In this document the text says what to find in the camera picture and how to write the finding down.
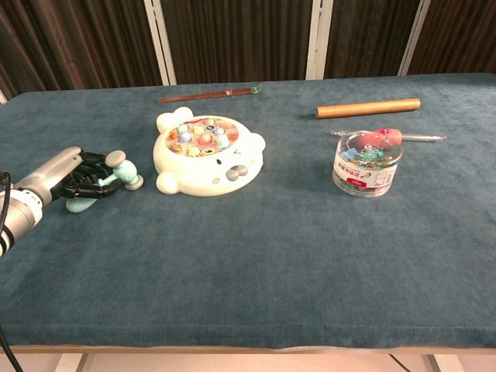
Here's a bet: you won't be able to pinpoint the white table leg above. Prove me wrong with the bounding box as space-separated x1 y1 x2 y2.
53 353 90 372
428 354 464 372

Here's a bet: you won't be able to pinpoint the left black-fingered robot hand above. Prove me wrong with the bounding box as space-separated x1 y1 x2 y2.
16 146 122 205

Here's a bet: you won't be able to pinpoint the blue table cloth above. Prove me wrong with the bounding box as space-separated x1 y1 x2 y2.
0 72 496 350

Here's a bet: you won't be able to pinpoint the white frame post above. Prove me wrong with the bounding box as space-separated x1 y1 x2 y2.
398 0 432 77
143 0 177 86
305 0 334 81

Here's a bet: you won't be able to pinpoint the wooden rolling pin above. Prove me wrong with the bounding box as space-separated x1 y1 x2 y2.
315 98 422 120

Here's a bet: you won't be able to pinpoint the white bear whack-a-mole toy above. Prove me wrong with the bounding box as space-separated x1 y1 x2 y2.
153 107 267 198

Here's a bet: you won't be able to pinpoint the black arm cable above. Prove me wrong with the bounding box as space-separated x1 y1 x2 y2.
0 170 22 372

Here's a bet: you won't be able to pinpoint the clear jar of binder clips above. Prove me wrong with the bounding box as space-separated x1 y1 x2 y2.
332 131 404 198

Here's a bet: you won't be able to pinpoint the brown chopsticks in clear wrapper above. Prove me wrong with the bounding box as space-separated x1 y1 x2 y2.
157 83 263 105

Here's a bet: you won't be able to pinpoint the light blue toy hammer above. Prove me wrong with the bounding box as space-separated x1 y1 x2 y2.
64 150 145 215

